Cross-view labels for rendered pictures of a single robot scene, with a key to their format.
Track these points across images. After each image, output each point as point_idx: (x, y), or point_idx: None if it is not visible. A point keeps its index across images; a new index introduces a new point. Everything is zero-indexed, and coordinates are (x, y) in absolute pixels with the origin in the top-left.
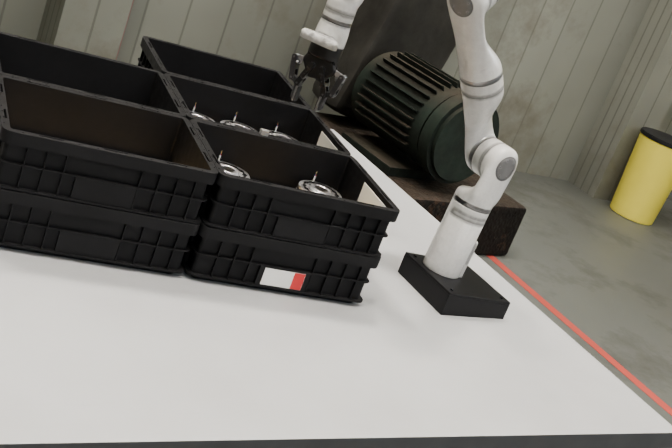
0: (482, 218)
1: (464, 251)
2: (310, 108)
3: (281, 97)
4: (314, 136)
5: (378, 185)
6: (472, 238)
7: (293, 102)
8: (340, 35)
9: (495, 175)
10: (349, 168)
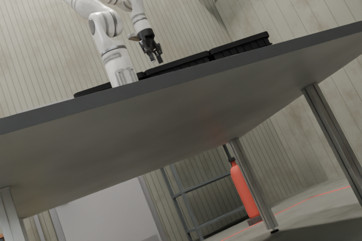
0: (103, 59)
1: (111, 83)
2: (210, 49)
3: (250, 46)
4: (192, 65)
5: (105, 83)
6: (108, 73)
7: (230, 48)
8: (134, 28)
9: (92, 35)
10: (138, 78)
